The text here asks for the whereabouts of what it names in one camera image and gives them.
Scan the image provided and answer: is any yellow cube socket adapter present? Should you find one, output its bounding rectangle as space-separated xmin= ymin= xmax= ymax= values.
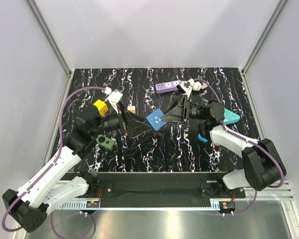
xmin=93 ymin=100 xmax=109 ymax=117

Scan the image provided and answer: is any aluminium frame rail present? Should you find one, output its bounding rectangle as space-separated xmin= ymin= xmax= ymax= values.
xmin=243 ymin=181 xmax=294 ymax=201

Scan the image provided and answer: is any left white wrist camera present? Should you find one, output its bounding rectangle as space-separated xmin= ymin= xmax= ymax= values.
xmin=104 ymin=87 xmax=123 ymax=110

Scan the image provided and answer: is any teal triangular power strip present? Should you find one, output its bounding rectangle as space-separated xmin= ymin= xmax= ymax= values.
xmin=222 ymin=108 xmax=240 ymax=125

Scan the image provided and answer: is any white coiled cable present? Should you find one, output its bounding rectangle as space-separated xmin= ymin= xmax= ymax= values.
xmin=190 ymin=81 xmax=210 ymax=92

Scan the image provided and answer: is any white slotted cable duct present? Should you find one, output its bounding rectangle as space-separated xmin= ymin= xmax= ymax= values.
xmin=59 ymin=200 xmax=100 ymax=210

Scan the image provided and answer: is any green power strip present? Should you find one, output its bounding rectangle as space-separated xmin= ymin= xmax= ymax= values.
xmin=96 ymin=134 xmax=115 ymax=150

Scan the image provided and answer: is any blue cube socket adapter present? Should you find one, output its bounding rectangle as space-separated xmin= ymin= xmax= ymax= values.
xmin=146 ymin=109 xmax=166 ymax=131

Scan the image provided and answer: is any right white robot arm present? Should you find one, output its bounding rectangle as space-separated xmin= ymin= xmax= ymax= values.
xmin=161 ymin=96 xmax=287 ymax=198

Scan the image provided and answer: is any small orange plug adapter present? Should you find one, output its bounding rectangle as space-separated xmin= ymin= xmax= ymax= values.
xmin=127 ymin=105 xmax=136 ymax=114

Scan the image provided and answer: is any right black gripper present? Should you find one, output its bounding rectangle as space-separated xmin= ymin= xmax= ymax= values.
xmin=156 ymin=95 xmax=206 ymax=124

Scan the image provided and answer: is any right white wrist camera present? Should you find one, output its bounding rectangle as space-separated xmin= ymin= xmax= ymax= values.
xmin=176 ymin=79 xmax=194 ymax=98

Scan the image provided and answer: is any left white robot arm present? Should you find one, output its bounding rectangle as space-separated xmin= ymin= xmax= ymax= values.
xmin=2 ymin=106 xmax=152 ymax=233

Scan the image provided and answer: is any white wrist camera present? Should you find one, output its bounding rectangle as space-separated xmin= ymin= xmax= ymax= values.
xmin=104 ymin=87 xmax=123 ymax=110
xmin=176 ymin=79 xmax=194 ymax=98

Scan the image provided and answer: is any purple power strip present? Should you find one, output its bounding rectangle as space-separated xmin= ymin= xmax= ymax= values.
xmin=155 ymin=80 xmax=182 ymax=94

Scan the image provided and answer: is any light blue plug adapter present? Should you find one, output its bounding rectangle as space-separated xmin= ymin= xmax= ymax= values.
xmin=197 ymin=134 xmax=208 ymax=143

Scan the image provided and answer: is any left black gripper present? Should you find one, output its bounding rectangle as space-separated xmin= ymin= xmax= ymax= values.
xmin=91 ymin=102 xmax=151 ymax=138

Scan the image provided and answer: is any black power strip cable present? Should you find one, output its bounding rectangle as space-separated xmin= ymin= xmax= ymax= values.
xmin=114 ymin=133 xmax=164 ymax=159

